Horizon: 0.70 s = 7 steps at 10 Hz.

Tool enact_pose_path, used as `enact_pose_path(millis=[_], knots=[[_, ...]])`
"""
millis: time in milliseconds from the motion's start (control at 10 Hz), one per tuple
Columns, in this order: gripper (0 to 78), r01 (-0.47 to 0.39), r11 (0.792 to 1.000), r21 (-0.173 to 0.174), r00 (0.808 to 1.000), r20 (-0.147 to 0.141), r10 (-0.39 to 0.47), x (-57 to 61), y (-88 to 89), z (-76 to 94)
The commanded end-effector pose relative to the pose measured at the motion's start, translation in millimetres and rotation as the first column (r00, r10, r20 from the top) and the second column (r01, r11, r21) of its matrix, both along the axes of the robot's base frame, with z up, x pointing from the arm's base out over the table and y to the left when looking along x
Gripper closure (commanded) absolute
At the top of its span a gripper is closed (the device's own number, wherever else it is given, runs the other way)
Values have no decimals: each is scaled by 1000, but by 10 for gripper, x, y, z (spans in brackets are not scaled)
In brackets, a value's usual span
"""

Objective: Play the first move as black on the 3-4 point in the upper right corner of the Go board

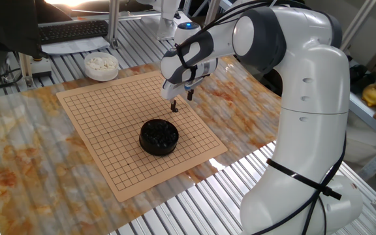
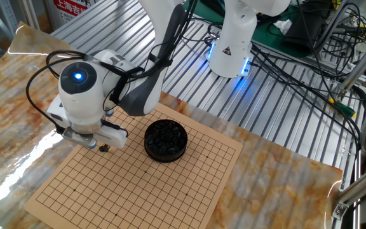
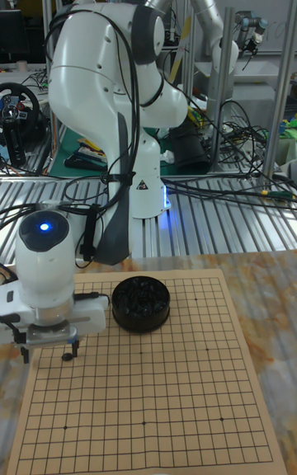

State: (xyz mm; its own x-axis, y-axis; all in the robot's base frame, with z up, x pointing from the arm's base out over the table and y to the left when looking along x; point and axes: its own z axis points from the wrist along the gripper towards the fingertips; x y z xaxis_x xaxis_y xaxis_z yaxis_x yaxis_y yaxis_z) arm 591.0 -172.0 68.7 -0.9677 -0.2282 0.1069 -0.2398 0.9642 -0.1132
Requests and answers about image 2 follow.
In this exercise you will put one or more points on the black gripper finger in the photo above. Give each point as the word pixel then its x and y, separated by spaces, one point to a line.
pixel 102 146
pixel 106 146

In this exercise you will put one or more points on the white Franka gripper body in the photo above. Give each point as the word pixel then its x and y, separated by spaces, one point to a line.
pixel 113 140

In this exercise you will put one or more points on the black Go stone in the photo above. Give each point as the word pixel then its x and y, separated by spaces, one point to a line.
pixel 104 150

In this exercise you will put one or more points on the black bowl of Go stones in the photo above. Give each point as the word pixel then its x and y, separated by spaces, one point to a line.
pixel 165 156

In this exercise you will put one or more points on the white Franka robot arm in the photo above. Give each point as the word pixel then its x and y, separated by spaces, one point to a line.
pixel 81 101

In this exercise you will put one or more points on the tan Go board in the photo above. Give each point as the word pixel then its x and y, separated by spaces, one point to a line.
pixel 106 178

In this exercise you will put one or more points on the orange marble pattern mat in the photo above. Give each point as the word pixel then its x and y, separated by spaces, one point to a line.
pixel 43 95

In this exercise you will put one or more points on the red white sign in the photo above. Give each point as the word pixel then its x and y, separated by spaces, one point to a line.
pixel 71 8

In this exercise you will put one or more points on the green cutting mat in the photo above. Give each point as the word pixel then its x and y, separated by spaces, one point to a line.
pixel 265 35

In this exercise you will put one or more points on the crumpled white tissue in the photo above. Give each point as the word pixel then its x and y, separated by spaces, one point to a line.
pixel 283 26

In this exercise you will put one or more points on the black box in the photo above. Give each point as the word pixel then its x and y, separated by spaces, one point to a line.
pixel 303 28

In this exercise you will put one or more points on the green yellow screwdriver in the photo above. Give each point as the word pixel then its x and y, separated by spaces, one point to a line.
pixel 345 109

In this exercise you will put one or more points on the grey metal bar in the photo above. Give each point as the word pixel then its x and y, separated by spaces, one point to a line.
pixel 332 23

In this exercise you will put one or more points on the white metal post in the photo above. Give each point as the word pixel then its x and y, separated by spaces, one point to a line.
pixel 30 12

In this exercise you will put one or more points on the grey metal shelf frame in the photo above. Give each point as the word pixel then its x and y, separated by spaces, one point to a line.
pixel 8 14

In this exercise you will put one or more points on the aluminium frame bar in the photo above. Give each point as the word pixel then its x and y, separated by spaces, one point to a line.
pixel 361 186
pixel 364 62

